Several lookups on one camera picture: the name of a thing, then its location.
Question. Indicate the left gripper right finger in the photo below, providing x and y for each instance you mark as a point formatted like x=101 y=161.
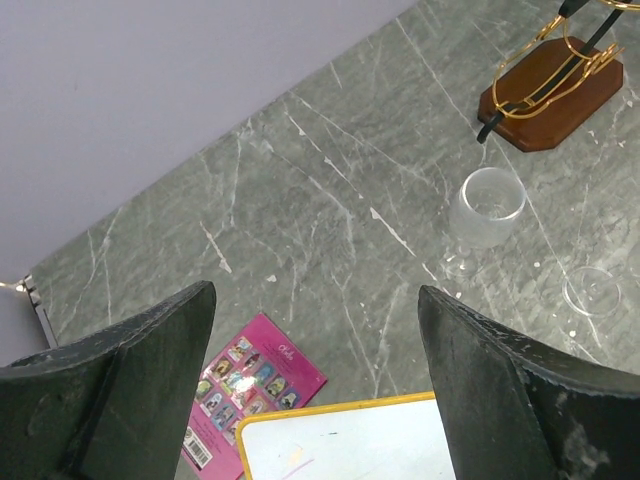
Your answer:
x=515 y=408

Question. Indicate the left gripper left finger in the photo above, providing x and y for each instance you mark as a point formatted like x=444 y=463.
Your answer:
x=114 y=404

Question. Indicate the clear champagne flute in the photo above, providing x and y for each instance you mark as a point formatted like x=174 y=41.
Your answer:
x=591 y=292

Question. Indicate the clear tumbler glass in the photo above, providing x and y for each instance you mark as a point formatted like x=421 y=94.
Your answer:
x=482 y=215

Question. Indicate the pink sticker booklet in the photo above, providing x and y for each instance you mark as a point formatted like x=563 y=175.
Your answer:
x=259 y=370

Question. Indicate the white board with yellow frame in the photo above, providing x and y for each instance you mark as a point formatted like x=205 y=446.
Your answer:
x=391 y=438

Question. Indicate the gold wire wine glass rack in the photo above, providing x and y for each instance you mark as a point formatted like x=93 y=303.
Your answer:
x=551 y=86

